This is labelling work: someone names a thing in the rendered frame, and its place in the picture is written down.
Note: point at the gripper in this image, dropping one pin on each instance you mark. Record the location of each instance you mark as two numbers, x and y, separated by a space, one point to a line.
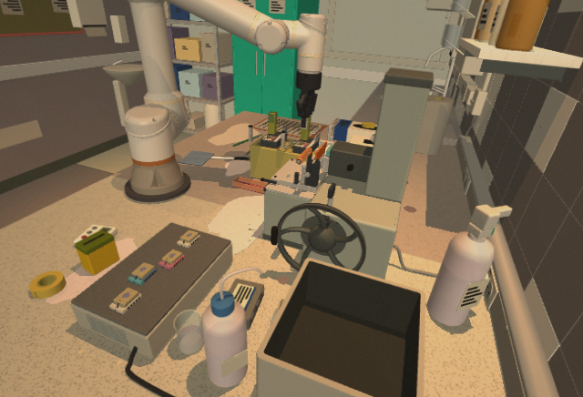
309 82

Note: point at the green blade dispenser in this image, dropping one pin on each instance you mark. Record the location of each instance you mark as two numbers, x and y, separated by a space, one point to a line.
273 124
305 133

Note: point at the orange blade guard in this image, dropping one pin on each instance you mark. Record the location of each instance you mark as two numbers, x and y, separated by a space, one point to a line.
314 151

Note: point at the black knife holder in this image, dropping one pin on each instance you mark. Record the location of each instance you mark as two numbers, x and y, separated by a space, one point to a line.
312 171

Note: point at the olive yellow rack box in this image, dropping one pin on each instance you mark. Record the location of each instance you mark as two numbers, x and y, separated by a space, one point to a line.
268 160

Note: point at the beige microtome body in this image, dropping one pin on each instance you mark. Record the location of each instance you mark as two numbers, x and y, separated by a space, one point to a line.
403 142

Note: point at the dark handwheel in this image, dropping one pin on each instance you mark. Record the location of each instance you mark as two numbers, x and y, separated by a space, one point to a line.
322 237

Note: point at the white soap dispenser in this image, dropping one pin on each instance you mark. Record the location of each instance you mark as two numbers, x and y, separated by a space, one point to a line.
119 29

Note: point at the white paper towel dispenser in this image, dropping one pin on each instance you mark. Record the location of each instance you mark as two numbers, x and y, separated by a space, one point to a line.
84 5

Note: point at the blue box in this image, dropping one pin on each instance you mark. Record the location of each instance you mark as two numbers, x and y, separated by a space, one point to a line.
340 130

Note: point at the dark grey specimen head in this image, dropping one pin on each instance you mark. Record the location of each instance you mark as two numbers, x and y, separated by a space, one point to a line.
348 162

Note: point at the green pencil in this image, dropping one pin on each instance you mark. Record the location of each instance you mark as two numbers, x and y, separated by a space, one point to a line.
241 142

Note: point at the green cabinet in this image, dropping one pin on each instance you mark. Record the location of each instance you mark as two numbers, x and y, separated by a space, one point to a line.
273 51

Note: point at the orange tray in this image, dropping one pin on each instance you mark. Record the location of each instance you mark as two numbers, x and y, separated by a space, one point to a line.
248 183

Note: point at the grey blue mat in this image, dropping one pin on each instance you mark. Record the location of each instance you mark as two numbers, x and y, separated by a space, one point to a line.
196 158

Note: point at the metal shelf unit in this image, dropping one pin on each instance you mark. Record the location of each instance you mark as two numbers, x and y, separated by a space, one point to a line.
200 51

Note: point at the beige tall container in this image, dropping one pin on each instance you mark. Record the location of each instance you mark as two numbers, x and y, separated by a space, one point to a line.
432 124

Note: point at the window with blinds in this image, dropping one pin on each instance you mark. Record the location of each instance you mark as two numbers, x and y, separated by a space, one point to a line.
387 1

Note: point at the white faucet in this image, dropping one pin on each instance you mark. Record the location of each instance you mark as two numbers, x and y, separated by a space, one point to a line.
439 54

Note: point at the beige white cassette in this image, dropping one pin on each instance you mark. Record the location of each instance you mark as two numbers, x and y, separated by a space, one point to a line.
125 300
188 237

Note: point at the white sink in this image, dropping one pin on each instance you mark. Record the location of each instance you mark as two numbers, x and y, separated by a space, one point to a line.
125 74

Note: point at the black labelled box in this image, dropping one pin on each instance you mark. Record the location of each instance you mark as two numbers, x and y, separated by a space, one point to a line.
255 299

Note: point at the pink cassette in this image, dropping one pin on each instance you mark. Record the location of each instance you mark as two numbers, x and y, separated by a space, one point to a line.
171 259

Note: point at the grey cold plate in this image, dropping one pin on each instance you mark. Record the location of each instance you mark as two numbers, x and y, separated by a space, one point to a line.
182 274

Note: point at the beige labelled bottle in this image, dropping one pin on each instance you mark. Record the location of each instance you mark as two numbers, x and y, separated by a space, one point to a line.
492 12

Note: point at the white pump bottle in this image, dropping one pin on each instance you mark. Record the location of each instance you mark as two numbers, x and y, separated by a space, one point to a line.
460 274

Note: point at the teal cassette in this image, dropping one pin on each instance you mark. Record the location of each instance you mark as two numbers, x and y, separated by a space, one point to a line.
142 273

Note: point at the white blue capped wash bottle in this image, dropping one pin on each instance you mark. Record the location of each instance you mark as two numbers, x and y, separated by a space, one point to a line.
223 338

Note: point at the clear plastic beaker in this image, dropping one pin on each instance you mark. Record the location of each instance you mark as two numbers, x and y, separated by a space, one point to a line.
187 331

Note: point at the beige open water bath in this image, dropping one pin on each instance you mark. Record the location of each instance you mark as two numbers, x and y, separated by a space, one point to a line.
291 365

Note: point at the amber bottle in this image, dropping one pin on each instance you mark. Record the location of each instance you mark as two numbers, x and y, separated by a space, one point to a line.
524 5

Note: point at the yellow sharps box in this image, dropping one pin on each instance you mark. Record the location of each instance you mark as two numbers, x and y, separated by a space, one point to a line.
98 256

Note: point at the yellow tape roll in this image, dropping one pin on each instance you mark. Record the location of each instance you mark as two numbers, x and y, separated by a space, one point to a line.
38 288

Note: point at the white wall socket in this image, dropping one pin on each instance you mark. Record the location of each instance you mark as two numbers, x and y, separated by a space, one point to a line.
477 96

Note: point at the dark round base plate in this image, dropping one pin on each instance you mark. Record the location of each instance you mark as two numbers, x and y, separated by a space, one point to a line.
136 195

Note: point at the white wall shelf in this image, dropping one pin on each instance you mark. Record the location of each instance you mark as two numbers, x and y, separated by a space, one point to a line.
524 58

